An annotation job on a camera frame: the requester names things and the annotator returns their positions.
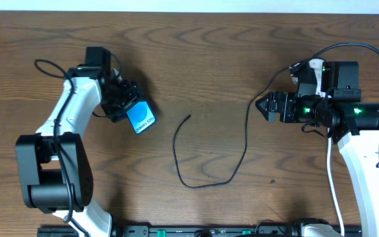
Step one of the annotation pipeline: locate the blue Galaxy smartphone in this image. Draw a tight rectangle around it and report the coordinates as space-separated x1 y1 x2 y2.
127 101 157 134

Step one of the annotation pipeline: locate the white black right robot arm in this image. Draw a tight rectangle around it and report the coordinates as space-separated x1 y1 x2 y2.
255 59 379 236

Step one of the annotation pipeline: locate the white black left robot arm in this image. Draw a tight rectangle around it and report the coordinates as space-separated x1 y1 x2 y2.
15 65 156 236

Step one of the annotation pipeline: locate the white power strip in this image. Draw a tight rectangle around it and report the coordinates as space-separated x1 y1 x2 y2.
289 57 334 99

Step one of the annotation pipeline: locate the black charger cable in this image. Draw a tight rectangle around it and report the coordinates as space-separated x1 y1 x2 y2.
172 56 325 190

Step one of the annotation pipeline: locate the white power strip cord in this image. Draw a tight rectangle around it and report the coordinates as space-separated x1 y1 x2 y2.
326 136 345 237

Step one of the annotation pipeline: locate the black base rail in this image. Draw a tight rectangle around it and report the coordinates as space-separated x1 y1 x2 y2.
37 217 363 237

